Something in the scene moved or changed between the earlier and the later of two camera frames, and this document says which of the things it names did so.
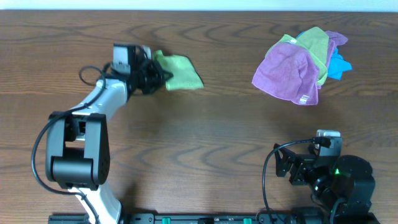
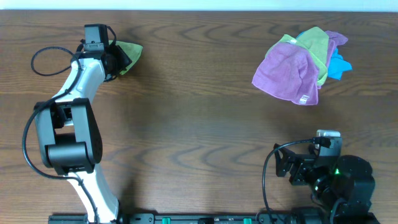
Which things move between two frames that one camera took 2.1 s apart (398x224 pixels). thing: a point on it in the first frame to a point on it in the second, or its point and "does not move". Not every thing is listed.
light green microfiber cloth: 185,76 to 132,51
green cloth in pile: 315,40 does not move
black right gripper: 303,163 does not move
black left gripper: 152,76 to 123,58
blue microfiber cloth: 338,65 does not move
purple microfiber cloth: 290,71 does not move
